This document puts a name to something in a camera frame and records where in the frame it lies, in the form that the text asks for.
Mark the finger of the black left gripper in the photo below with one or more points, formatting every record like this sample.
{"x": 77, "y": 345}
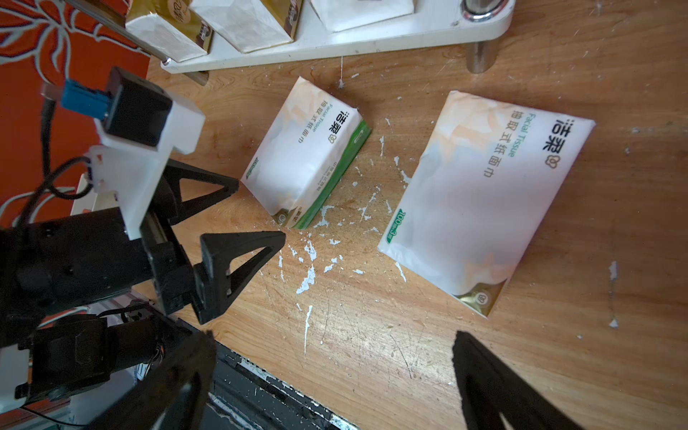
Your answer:
{"x": 229, "y": 262}
{"x": 185, "y": 190}

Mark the white two-tier shelf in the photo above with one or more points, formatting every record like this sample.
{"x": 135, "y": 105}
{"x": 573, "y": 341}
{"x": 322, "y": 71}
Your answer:
{"x": 475, "y": 24}

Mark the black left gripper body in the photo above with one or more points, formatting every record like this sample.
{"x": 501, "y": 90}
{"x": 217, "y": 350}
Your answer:
{"x": 52, "y": 266}

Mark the white green tissue pack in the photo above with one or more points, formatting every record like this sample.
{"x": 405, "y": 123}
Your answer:
{"x": 305, "y": 153}
{"x": 485, "y": 181}

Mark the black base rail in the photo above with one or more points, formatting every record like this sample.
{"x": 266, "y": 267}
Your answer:
{"x": 245, "y": 396}

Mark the white green tissue pack middle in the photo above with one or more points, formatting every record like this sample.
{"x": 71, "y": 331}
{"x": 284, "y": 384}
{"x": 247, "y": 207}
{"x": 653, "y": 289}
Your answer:
{"x": 305, "y": 153}

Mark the white green tissue pack right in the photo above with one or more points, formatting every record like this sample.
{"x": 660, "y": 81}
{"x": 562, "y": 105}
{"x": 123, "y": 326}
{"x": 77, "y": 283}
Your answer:
{"x": 485, "y": 181}

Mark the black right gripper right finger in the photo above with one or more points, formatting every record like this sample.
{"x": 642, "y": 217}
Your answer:
{"x": 494, "y": 396}

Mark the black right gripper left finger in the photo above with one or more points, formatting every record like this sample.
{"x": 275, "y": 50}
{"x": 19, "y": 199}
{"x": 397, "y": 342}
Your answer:
{"x": 173, "y": 396}

